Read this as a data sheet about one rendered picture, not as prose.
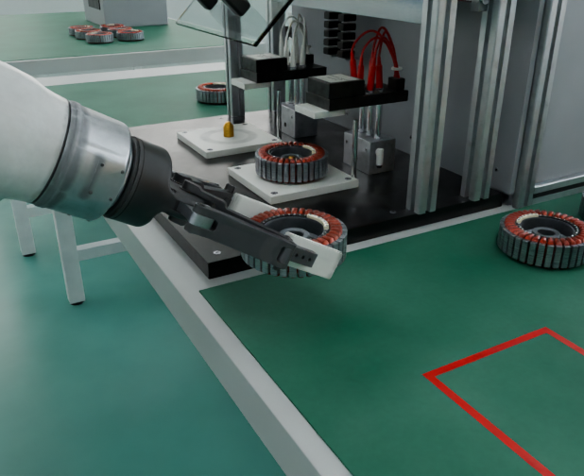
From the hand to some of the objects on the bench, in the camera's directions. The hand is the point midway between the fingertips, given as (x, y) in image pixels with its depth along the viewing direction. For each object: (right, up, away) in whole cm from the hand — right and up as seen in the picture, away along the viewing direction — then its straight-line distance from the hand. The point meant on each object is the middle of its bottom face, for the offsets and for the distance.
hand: (292, 238), depth 65 cm
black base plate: (-5, +12, +42) cm, 44 cm away
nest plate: (0, +9, +31) cm, 32 cm away
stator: (0, +10, +30) cm, 32 cm away
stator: (+32, -2, +13) cm, 34 cm away
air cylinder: (+13, +12, +37) cm, 41 cm away
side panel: (+45, +8, +33) cm, 56 cm away
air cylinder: (+1, +21, +56) cm, 60 cm away
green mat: (-17, +40, +103) cm, 112 cm away
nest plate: (-12, +18, +50) cm, 55 cm away
